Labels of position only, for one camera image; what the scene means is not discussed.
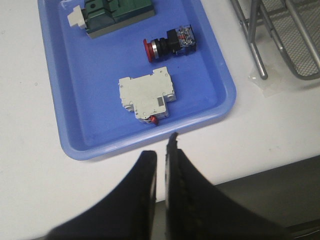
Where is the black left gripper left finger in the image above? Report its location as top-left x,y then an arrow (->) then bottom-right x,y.
46,150 -> 157,240

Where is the grey metal rack frame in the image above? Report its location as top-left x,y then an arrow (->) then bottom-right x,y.
231,0 -> 320,80

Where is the red emergency stop button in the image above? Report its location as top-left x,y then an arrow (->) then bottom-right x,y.
143,24 -> 197,63

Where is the white circuit breaker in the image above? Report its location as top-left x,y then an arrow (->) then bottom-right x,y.
118,66 -> 177,125

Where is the blue plastic tray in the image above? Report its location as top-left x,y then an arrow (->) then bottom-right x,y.
38,0 -> 236,160

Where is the bottom mesh tray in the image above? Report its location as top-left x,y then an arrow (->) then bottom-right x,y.
261,0 -> 320,80

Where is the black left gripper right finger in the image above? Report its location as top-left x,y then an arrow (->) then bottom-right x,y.
165,132 -> 292,240

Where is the green terminal block module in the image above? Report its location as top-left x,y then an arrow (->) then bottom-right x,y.
67,0 -> 155,39

